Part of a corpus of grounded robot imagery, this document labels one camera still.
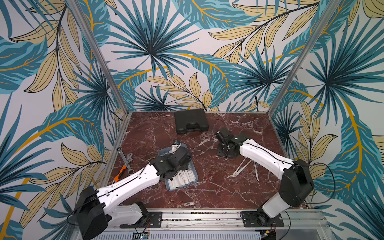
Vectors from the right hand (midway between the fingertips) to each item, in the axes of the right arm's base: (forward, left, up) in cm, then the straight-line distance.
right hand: (221, 152), depth 86 cm
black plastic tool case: (+31, +17, -6) cm, 36 cm away
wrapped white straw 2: (-5, -13, -10) cm, 17 cm away
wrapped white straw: (-7, -10, -10) cm, 16 cm away
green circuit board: (-37, +43, -13) cm, 58 cm away
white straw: (-12, +26, -9) cm, 30 cm away
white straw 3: (-10, +21, -9) cm, 25 cm away
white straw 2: (-11, +22, -9) cm, 26 cm away
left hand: (-7, +24, +4) cm, 25 cm away
